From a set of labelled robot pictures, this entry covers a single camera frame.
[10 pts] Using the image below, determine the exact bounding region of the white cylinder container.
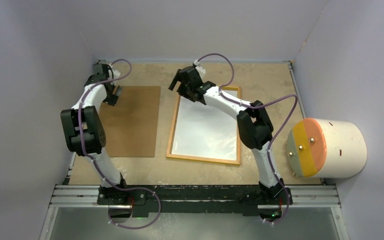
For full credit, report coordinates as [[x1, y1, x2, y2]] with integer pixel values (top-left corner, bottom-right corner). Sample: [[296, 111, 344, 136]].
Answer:
[[286, 117, 368, 179]]

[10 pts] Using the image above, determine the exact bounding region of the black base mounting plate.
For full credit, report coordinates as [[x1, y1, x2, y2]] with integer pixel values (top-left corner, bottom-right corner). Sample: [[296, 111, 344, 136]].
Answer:
[[97, 184, 293, 219]]

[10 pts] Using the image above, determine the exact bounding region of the aluminium rail frame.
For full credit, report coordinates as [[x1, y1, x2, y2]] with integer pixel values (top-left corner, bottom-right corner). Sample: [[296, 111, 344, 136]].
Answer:
[[50, 62, 346, 240]]

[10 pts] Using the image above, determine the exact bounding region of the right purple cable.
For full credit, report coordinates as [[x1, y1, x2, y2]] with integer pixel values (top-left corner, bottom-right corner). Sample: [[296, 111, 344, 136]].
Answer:
[[193, 53, 299, 226]]

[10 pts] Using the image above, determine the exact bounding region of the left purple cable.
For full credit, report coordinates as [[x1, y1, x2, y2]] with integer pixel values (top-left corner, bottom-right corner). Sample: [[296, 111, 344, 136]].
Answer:
[[76, 58, 162, 230]]

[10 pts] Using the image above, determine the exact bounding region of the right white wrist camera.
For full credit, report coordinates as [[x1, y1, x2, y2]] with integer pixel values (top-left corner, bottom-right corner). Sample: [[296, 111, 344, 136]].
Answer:
[[192, 62, 206, 79]]

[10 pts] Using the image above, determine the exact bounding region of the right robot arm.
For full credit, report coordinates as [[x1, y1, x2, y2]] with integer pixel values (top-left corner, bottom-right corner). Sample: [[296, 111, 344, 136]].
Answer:
[[168, 65, 291, 204]]

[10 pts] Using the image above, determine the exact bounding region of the purple cable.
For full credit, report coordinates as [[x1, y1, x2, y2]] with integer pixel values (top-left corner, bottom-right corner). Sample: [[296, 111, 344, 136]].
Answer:
[[193, 53, 299, 226], [76, 58, 162, 230]]

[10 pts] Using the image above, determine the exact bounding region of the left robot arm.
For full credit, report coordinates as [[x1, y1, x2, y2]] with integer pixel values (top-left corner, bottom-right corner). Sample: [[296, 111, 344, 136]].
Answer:
[[60, 62, 129, 205]]

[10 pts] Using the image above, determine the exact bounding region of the yellow picture frame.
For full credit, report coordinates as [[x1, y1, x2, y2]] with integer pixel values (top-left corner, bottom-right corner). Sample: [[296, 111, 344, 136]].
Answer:
[[165, 85, 243, 166]]

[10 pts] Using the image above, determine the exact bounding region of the brown backing board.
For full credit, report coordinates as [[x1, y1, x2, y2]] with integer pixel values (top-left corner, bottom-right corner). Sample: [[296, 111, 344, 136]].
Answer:
[[99, 86, 161, 158]]

